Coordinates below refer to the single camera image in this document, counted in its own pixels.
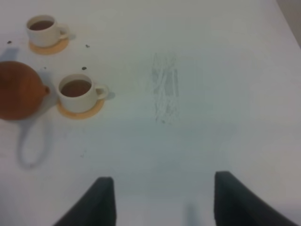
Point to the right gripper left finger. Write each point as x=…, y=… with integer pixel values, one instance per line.
x=97, y=207

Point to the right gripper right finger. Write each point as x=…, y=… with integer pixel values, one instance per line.
x=236, y=205

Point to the brown clay teapot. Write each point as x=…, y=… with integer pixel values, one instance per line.
x=21, y=91

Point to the near orange coaster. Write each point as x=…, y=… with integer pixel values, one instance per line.
x=82, y=115

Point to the orange coaster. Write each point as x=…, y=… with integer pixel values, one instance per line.
x=58, y=47
x=82, y=115

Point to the near white teacup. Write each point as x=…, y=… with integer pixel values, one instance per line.
x=78, y=93

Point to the white teacup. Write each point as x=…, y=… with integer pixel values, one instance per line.
x=78, y=93
x=44, y=31

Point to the far orange coaster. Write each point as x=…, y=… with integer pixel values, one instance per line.
x=58, y=47

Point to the far white teacup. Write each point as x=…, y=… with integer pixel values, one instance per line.
x=44, y=31

